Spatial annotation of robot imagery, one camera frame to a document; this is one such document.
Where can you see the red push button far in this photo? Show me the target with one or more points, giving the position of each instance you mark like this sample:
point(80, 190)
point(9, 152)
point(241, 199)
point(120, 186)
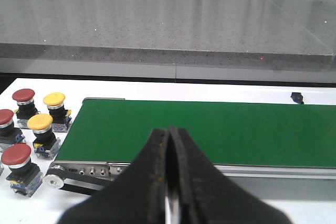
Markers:
point(26, 106)

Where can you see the red push button left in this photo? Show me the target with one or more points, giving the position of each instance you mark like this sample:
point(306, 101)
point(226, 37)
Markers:
point(10, 135)

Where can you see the black sensor behind belt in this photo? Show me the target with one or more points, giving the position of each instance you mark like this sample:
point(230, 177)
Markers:
point(297, 97)

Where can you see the red push button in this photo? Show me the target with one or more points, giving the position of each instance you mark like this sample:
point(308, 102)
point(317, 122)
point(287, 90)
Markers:
point(10, 135)
point(26, 106)
point(26, 176)

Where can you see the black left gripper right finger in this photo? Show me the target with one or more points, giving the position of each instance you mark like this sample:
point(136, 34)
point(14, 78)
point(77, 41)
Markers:
point(200, 193)

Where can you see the silver drive pulley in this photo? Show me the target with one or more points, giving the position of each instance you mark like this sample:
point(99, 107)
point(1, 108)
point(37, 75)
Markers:
point(53, 181)

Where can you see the green conveyor belt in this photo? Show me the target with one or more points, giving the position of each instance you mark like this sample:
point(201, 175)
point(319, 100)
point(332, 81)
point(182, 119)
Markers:
point(252, 134)

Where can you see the yellow push button far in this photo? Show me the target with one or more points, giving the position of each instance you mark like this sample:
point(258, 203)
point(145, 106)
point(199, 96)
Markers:
point(61, 117)

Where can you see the black drive belt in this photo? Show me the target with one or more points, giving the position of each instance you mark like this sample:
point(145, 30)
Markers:
point(77, 183)

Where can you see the yellow push button near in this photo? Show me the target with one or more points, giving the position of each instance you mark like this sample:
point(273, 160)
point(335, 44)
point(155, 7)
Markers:
point(46, 145)

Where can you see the red push button near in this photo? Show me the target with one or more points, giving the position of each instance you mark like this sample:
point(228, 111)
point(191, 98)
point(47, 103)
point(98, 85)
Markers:
point(26, 176)

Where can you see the aluminium conveyor frame rail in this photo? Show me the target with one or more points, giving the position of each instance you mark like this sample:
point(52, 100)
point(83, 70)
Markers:
point(109, 170)

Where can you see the grey stone counter slab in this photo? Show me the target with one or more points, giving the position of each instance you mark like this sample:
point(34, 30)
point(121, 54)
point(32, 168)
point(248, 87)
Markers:
point(255, 40)

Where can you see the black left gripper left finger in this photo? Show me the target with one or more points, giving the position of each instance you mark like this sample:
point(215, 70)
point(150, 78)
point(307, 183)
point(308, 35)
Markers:
point(137, 195)

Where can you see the yellow push button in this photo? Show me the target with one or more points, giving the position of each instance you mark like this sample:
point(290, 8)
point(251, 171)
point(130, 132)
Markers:
point(61, 117)
point(46, 145)

